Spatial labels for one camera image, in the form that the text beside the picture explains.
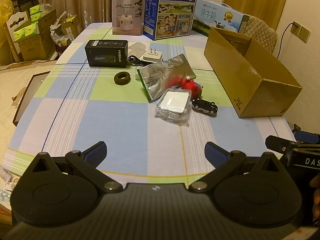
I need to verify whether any red doraemon toy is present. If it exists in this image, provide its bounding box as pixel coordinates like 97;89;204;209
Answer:
181;76;203;99

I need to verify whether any black wall cable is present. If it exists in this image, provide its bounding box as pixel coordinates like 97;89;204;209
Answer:
276;23;296;58

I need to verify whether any plaid tablecloth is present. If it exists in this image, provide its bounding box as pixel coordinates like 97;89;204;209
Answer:
2;23;294;184

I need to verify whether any small box with bags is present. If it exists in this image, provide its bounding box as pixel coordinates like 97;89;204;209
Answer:
50;11;82;47

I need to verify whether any white humidifier box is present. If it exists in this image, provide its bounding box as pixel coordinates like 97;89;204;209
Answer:
112;0;145;36

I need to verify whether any white power adapter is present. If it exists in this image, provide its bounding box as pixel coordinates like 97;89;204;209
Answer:
140;48;163;63

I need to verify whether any black toy car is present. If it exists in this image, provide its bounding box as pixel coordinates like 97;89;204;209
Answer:
191;98;218;116

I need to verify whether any black product box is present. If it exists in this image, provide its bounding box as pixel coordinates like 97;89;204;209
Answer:
85;40;129;68

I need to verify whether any black usb cable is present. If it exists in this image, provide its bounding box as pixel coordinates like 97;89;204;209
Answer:
127;55;150;67

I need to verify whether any yellow plastic bag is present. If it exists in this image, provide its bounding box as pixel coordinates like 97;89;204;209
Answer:
0;0;14;27

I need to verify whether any brown cardboard box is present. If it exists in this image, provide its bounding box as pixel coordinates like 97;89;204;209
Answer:
204;28;302;118

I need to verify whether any cardboard box of tissues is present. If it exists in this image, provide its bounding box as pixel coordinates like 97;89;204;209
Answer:
3;4;57;62

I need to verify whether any silver foil bag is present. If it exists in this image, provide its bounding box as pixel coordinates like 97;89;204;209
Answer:
137;54;196;103

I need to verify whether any clear plastic cover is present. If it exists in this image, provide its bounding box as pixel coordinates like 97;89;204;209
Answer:
128;42;146;59

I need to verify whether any tall blue milk carton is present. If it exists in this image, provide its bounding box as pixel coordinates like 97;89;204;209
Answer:
143;0;197;41

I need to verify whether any quilted beige chair cover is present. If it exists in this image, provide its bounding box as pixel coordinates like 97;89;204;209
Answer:
244;15;278;54

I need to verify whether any wall socket pair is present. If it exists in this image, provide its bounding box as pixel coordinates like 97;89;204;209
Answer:
290;21;311;43

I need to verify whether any dark green hair tie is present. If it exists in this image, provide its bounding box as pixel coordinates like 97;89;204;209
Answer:
113;71;132;86

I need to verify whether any light blue milk carton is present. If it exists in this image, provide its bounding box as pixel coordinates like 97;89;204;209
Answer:
192;0;249;36

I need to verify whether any person's right hand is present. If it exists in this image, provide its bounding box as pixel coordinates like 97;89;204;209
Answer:
310;175;320;220

